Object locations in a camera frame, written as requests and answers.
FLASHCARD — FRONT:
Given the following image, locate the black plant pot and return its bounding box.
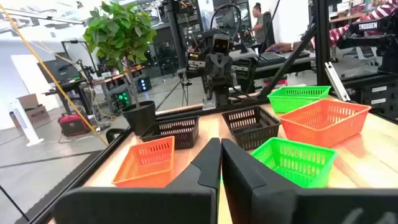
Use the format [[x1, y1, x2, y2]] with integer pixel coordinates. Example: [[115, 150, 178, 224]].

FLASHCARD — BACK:
[[120, 100, 157, 137]]

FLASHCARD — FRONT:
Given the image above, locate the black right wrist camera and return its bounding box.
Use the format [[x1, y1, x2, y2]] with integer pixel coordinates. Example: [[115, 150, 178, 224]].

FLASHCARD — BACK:
[[212, 33, 231, 54]]

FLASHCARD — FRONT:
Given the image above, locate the dark wall screen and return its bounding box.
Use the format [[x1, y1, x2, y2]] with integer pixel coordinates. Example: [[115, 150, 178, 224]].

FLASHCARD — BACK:
[[37, 58, 81, 83]]

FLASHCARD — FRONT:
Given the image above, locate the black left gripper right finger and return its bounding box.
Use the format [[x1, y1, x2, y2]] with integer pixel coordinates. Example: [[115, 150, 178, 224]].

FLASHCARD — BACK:
[[221, 138, 398, 224]]

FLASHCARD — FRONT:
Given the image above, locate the green leafy potted tree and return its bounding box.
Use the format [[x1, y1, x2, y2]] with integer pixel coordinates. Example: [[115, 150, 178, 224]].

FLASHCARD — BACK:
[[82, 1, 158, 108]]

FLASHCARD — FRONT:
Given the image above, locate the black tripod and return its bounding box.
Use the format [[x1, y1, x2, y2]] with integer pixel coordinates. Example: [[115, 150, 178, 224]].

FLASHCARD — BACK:
[[155, 68, 195, 111]]

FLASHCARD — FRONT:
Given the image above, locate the black table frame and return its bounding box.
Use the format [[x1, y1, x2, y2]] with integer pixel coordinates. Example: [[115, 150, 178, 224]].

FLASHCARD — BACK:
[[14, 0, 398, 224]]

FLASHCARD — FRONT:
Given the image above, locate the black plastic basket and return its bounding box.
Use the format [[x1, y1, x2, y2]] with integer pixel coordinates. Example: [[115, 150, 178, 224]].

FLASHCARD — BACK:
[[139, 116, 200, 150], [221, 105, 282, 151]]

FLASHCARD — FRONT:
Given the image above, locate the computer case with blue lights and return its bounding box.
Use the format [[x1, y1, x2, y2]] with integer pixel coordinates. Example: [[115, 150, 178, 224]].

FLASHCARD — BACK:
[[136, 76, 152, 93]]

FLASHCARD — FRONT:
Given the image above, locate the black frame handle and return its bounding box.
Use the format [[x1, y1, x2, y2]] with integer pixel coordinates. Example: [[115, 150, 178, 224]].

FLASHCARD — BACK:
[[105, 128, 127, 144]]

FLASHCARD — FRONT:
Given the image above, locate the black keyboard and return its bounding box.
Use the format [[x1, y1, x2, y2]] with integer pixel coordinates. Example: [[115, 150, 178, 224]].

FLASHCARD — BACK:
[[255, 51, 287, 68]]

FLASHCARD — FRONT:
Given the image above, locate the person's hand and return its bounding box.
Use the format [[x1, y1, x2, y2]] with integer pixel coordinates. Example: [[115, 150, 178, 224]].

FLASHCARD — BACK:
[[266, 42, 295, 54]]

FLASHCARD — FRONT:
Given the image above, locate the computer case with green lights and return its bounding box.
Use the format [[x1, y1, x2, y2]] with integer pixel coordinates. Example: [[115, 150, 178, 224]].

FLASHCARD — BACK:
[[110, 90, 132, 113]]

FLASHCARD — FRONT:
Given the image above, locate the long yellow cable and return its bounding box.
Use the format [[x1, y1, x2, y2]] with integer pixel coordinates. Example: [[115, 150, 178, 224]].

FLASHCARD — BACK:
[[0, 4, 109, 147]]

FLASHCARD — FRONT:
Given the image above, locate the white tower fan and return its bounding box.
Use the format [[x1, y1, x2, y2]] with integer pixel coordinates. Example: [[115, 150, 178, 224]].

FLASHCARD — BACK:
[[8, 99, 45, 147]]

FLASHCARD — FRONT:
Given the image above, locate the silver metal bracket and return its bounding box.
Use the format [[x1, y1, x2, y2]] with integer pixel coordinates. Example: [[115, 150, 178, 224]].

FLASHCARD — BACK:
[[324, 61, 351, 102]]

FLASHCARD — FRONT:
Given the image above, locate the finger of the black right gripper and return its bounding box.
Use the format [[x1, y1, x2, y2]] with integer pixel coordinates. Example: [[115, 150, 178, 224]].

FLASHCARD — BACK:
[[204, 53, 220, 90], [219, 53, 234, 90]]

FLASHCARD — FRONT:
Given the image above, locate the person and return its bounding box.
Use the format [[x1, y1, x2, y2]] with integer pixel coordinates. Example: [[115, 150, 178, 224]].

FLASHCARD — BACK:
[[292, 0, 398, 47], [251, 2, 267, 44]]

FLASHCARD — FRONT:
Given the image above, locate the green plastic basket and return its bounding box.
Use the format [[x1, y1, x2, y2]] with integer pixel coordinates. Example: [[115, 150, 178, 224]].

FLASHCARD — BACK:
[[267, 85, 331, 113], [250, 137, 338, 189]]

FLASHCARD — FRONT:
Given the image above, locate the orange plastic basket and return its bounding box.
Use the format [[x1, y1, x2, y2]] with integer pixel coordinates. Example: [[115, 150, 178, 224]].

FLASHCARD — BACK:
[[279, 98, 372, 148], [112, 136, 176, 189]]

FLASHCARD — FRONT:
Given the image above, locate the black box with white labels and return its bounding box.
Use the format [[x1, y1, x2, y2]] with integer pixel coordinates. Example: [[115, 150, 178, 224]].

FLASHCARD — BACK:
[[341, 73, 398, 121]]

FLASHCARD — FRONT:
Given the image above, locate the brown cardboard box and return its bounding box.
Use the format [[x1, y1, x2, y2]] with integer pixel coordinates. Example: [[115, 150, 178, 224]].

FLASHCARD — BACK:
[[17, 93, 50, 124]]

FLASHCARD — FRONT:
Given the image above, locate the red portable machine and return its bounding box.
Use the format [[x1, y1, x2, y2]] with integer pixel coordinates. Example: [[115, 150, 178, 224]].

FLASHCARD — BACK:
[[58, 113, 91, 138]]

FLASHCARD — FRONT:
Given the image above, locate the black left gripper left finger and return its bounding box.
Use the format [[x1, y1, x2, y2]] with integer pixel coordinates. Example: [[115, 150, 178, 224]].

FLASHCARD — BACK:
[[53, 138, 222, 224]]

